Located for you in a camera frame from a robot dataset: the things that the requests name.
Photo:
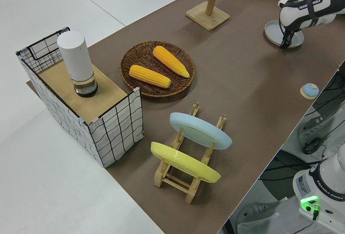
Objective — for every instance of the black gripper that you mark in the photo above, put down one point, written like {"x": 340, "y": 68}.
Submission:
{"x": 288, "y": 28}

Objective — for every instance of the gray plate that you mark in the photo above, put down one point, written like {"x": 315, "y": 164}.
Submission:
{"x": 272, "y": 30}

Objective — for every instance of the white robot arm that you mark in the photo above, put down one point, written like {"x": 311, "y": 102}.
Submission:
{"x": 304, "y": 5}

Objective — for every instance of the light blue plate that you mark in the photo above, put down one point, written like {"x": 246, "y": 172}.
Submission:
{"x": 199, "y": 130}

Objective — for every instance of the yellow plate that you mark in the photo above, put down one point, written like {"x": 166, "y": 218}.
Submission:
{"x": 183, "y": 161}

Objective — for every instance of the blue desk bell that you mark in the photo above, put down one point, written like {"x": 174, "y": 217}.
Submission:
{"x": 310, "y": 90}

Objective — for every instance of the brown table mat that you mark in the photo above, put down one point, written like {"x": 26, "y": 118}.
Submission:
{"x": 242, "y": 83}

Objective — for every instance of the wooden mug rack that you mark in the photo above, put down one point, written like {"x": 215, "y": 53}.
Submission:
{"x": 207, "y": 15}

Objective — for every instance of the yellow corn cob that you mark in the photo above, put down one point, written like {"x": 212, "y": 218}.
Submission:
{"x": 149, "y": 76}
{"x": 171, "y": 60}

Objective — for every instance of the brown wicker basket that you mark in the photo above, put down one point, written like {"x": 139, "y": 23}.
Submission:
{"x": 140, "y": 58}

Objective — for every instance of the wooden dish rack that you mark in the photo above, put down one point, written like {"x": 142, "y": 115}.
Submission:
{"x": 172, "y": 184}

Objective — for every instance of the white cylinder bottle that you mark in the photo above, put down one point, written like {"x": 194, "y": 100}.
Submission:
{"x": 76, "y": 61}

